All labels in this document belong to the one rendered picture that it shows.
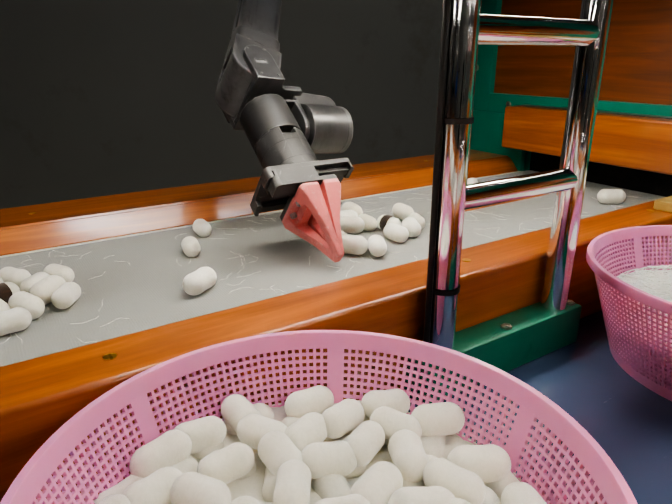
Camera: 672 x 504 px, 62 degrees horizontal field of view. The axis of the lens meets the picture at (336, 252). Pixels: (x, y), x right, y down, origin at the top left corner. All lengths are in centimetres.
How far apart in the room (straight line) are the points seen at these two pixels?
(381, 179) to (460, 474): 64
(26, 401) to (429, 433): 23
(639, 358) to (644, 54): 55
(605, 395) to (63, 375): 41
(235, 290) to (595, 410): 32
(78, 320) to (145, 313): 5
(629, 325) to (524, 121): 55
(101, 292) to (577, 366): 44
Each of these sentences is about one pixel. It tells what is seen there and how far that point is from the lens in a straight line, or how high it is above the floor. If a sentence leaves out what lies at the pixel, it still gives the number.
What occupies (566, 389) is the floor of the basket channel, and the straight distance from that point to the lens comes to 52.
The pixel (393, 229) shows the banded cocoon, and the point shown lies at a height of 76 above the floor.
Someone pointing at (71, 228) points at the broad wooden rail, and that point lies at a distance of 71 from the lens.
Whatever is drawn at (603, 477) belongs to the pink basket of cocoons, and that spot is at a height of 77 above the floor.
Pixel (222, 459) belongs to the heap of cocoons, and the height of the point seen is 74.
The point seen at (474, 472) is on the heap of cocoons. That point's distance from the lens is 32.
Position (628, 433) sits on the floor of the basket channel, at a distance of 49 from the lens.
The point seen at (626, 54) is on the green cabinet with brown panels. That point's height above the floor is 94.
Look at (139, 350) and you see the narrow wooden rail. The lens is 38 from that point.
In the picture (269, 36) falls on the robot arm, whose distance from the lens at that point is 73.
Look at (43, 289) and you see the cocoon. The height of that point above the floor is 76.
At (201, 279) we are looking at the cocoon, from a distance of 51.
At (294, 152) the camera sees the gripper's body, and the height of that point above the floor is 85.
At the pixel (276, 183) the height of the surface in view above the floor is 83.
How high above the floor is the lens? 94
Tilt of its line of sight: 20 degrees down
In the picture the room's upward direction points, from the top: straight up
